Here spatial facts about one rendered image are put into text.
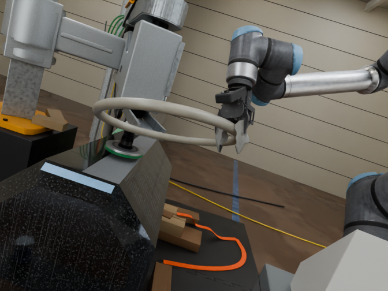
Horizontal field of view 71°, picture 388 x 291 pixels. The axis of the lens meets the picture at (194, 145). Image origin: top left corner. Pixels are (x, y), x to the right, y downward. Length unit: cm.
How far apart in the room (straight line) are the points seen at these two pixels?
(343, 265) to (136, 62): 117
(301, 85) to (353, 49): 591
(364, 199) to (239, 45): 57
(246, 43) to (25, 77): 160
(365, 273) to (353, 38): 638
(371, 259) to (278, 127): 585
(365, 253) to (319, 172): 618
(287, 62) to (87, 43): 148
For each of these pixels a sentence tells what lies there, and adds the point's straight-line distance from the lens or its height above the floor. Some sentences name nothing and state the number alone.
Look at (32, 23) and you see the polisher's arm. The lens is 203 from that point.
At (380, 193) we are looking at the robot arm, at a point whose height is 125.
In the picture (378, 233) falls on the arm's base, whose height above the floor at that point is 115.
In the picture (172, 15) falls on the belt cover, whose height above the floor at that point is 163.
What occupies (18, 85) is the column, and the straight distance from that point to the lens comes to 214.
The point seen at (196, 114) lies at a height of 129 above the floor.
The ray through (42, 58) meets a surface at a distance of 207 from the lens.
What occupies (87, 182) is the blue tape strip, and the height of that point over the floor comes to 82.
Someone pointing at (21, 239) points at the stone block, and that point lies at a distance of 147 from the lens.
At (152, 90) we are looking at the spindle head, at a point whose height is 126.
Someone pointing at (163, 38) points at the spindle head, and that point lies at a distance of 145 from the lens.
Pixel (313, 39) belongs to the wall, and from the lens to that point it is 673.
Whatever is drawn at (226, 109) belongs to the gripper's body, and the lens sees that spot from 79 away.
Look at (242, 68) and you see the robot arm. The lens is 81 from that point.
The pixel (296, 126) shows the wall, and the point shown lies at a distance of 660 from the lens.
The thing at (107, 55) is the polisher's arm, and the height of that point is 136.
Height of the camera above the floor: 136
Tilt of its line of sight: 12 degrees down
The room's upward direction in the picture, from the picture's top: 19 degrees clockwise
